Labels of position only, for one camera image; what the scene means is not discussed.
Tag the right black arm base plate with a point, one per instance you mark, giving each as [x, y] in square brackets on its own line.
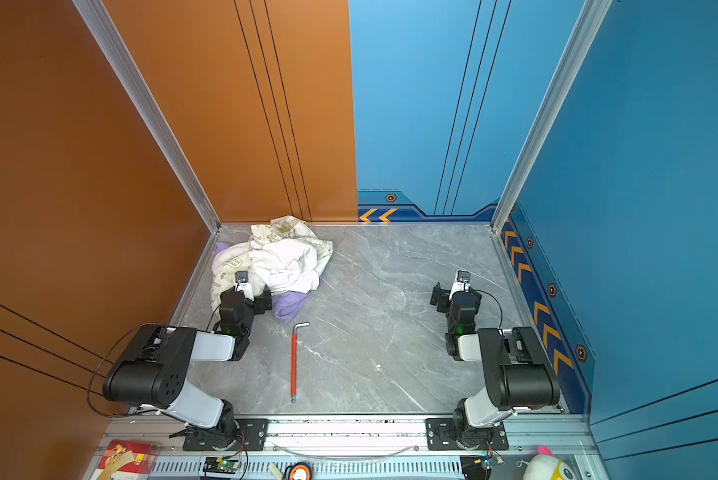
[443, 434]

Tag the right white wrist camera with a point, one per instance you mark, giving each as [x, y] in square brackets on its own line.
[461, 283]

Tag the aluminium front rail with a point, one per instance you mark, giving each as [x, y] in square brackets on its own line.
[367, 446]

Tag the purple cloth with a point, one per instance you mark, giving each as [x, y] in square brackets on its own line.
[290, 303]

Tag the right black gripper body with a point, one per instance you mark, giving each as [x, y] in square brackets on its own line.
[440, 297]

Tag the red snack packet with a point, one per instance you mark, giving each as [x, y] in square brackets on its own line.
[126, 460]

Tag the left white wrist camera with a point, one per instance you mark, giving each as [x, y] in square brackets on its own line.
[242, 282]

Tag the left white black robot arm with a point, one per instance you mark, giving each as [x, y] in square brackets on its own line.
[152, 372]

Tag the white plush toy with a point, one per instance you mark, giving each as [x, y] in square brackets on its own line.
[546, 466]

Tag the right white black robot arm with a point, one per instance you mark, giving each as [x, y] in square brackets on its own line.
[517, 374]

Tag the small right circuit board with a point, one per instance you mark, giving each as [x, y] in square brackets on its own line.
[489, 461]

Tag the green circuit board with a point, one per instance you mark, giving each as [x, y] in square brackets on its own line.
[222, 467]

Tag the red handled hex key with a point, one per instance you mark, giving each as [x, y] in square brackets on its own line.
[294, 359]

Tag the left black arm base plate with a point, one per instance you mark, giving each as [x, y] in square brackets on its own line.
[249, 434]

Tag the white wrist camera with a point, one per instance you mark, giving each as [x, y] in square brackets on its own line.
[242, 282]
[461, 283]

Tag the orange black tape measure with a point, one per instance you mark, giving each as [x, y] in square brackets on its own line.
[298, 471]

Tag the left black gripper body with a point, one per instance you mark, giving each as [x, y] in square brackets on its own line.
[262, 301]

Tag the white patterned cloth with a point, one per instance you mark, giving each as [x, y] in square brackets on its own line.
[282, 256]

